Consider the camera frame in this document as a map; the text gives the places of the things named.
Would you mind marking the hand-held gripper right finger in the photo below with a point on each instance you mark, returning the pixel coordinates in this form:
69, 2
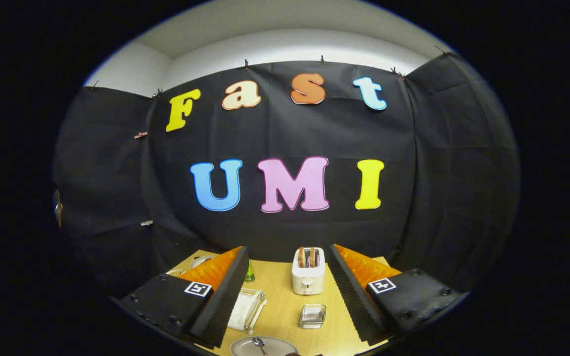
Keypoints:
354, 301

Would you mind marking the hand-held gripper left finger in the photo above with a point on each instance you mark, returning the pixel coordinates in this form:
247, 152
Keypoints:
218, 306

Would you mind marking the white plate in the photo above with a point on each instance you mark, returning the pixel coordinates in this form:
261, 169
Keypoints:
282, 347

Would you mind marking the green label drink bottle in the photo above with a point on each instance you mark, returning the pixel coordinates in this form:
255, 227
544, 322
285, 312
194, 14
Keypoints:
250, 273

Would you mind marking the cream toaster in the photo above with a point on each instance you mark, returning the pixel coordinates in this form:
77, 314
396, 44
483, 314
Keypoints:
308, 279

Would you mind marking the brown toast slice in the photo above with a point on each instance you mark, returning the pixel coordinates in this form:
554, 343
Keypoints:
302, 257
312, 257

